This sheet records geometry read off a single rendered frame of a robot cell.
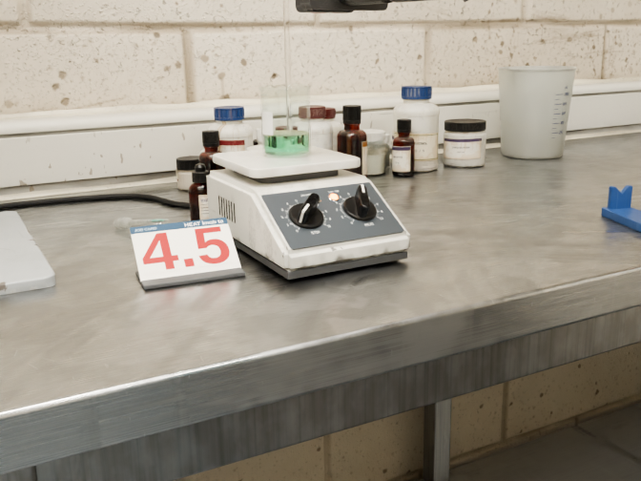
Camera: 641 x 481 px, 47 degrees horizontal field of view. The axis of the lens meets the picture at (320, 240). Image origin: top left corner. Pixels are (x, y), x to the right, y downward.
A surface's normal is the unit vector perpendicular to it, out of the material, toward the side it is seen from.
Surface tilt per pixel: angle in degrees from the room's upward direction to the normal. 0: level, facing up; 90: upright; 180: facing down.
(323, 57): 90
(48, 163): 90
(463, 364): 90
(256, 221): 90
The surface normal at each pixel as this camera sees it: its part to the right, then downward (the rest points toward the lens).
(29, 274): -0.02, -0.96
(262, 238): -0.89, 0.14
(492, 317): 0.47, 0.22
